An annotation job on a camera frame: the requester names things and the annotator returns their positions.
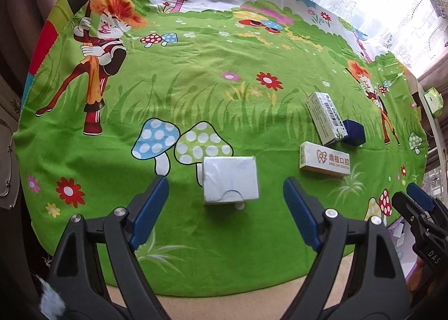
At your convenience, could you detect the purple cardboard storage box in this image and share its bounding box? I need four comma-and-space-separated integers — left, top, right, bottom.
387, 217, 417, 279

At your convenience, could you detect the green cartoon tablecloth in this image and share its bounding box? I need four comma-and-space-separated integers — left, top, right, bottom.
15, 0, 428, 297

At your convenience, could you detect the small white cube box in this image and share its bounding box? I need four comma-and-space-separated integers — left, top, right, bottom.
202, 156, 260, 205

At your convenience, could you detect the dark blue small box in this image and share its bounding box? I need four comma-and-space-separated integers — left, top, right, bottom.
342, 119, 366, 146

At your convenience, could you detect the white dental box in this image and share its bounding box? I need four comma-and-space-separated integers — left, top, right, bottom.
299, 142, 351, 177

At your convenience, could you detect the beige plush cushion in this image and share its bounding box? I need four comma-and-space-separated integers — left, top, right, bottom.
105, 252, 355, 320

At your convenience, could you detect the green tissue pack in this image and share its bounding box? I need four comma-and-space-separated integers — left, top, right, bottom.
424, 87, 444, 117

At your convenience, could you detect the white barcode medicine box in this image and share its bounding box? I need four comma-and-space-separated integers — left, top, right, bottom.
306, 92, 348, 145

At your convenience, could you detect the brown drape curtain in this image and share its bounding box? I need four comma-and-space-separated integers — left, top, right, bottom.
1, 0, 56, 85

